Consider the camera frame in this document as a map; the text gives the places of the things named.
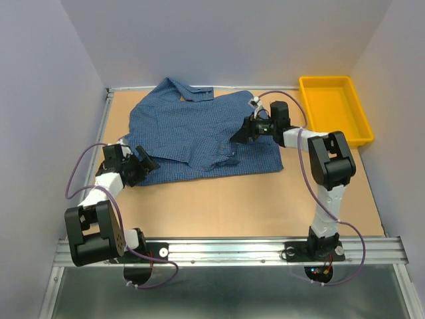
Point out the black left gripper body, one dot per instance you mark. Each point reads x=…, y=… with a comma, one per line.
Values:
x=130, y=163

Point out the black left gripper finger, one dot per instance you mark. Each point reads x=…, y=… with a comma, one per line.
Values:
x=136, y=175
x=147, y=162

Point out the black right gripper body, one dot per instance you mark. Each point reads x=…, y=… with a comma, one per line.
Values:
x=265, y=127

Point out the blue checked long sleeve shirt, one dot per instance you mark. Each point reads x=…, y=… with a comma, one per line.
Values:
x=187, y=131

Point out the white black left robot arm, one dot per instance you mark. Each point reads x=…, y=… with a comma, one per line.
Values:
x=94, y=227

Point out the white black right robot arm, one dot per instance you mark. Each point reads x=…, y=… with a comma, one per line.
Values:
x=332, y=167

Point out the yellow plastic bin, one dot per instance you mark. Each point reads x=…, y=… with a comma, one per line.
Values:
x=331, y=104

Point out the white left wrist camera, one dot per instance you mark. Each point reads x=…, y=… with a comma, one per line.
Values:
x=126, y=150

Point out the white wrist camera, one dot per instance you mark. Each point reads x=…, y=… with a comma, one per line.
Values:
x=126, y=150
x=257, y=105

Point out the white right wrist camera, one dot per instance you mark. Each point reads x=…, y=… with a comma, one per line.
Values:
x=257, y=105

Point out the aluminium left side rail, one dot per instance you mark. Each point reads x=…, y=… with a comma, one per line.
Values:
x=87, y=164

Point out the aluminium rail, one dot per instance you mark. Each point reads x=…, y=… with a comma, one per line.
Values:
x=216, y=87
x=263, y=251
x=87, y=164

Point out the aluminium back rail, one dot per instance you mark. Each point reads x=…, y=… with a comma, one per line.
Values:
x=216, y=87

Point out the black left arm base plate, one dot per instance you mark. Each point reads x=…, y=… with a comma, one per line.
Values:
x=157, y=250

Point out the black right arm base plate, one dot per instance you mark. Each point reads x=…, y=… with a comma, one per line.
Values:
x=302, y=252

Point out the aluminium front rail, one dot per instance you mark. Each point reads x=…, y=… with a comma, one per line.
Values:
x=263, y=251

